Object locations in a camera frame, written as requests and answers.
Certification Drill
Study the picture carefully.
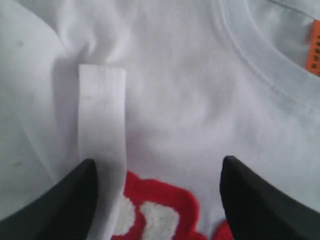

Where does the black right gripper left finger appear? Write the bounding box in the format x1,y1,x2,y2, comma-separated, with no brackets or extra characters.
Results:
0,159,98,240

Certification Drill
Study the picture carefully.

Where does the white t-shirt red lettering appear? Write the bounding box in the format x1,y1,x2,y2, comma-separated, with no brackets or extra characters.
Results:
0,0,320,240

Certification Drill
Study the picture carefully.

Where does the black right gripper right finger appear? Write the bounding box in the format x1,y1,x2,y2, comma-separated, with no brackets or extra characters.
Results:
219,156,320,240

